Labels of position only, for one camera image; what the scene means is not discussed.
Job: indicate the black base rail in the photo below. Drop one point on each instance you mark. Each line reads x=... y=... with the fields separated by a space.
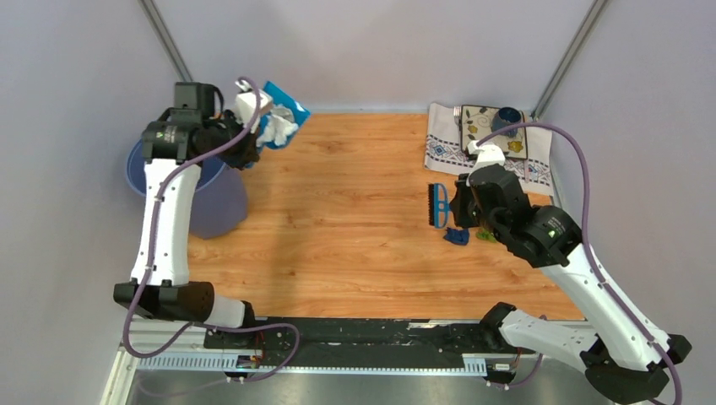
x=365 y=342

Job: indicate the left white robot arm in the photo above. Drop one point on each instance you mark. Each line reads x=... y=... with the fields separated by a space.
x=173 y=148

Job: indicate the lavender plastic waste bin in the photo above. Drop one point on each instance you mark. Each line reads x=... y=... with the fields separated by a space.
x=220 y=198

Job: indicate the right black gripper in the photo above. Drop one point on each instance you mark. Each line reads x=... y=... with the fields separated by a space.
x=457 y=205

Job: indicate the white patterned cloth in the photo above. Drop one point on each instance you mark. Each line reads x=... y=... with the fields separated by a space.
x=450 y=129

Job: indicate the blue plastic dustpan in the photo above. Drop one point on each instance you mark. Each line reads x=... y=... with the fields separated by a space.
x=280 y=97

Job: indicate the blue hand brush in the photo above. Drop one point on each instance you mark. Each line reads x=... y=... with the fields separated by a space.
x=438 y=205

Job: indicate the green paper scrap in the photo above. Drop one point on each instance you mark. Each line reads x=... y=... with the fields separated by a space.
x=486 y=235

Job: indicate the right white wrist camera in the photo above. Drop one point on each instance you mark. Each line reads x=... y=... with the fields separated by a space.
x=485 y=154

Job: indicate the dark blue mug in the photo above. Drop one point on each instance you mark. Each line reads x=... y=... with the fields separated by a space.
x=504 y=117

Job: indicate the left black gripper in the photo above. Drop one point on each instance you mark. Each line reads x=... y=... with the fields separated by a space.
x=247 y=154

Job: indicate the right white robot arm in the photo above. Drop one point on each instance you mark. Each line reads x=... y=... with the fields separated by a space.
x=622 y=354

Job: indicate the grey white paper scrap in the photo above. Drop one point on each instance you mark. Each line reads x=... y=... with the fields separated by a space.
x=280 y=126

